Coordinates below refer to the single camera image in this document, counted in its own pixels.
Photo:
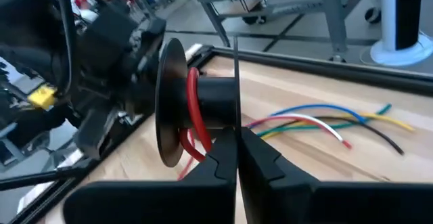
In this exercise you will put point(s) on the black table frame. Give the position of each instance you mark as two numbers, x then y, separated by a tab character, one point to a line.
338	68

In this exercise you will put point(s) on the white and black column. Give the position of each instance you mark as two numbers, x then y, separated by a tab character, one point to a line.
389	14

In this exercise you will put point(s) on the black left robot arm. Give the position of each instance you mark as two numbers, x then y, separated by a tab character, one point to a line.
23	21

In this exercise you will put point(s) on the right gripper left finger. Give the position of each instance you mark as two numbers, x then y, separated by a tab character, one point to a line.
152	203

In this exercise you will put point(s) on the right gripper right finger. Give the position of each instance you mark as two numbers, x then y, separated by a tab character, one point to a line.
321	203

